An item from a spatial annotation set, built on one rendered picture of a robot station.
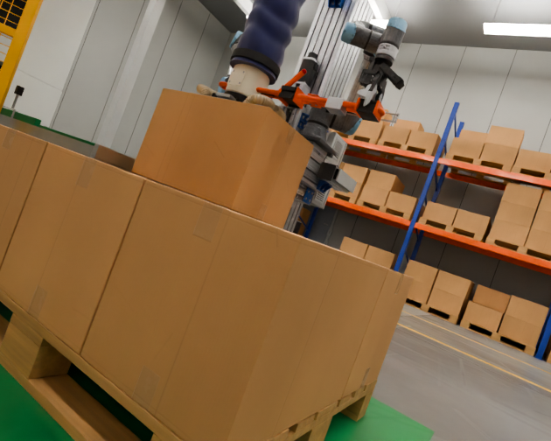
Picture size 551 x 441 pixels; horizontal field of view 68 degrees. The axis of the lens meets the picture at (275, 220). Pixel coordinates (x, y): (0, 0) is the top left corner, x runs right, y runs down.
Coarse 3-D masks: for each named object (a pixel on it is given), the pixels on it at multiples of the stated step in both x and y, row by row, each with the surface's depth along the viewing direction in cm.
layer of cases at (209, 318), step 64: (0, 128) 120; (0, 192) 113; (64, 192) 99; (128, 192) 88; (0, 256) 107; (64, 256) 95; (128, 256) 84; (192, 256) 76; (256, 256) 70; (320, 256) 74; (64, 320) 90; (128, 320) 81; (192, 320) 73; (256, 320) 67; (320, 320) 84; (384, 320) 132; (128, 384) 78; (192, 384) 71; (256, 384) 68; (320, 384) 97
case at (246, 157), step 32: (160, 96) 180; (192, 96) 169; (160, 128) 175; (192, 128) 166; (224, 128) 157; (256, 128) 149; (288, 128) 162; (160, 160) 171; (192, 160) 162; (224, 160) 154; (256, 160) 151; (288, 160) 168; (192, 192) 158; (224, 192) 151; (256, 192) 157; (288, 192) 176
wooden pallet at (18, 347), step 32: (0, 320) 115; (32, 320) 95; (0, 352) 99; (32, 352) 93; (64, 352) 88; (32, 384) 91; (64, 384) 96; (64, 416) 84; (96, 416) 88; (320, 416) 104; (352, 416) 143
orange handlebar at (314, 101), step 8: (224, 88) 190; (256, 88) 175; (264, 88) 173; (272, 96) 176; (304, 96) 162; (312, 96) 161; (312, 104) 164; (320, 104) 163; (344, 104) 153; (352, 104) 151; (384, 112) 147
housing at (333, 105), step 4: (328, 100) 157; (332, 100) 156; (336, 100) 155; (340, 100) 154; (344, 100) 154; (328, 104) 156; (332, 104) 155; (336, 104) 155; (340, 104) 154; (328, 108) 158; (332, 108) 156; (336, 108) 154; (340, 108) 154; (344, 108) 156; (332, 112) 160; (336, 112) 158; (340, 112) 156; (344, 112) 157
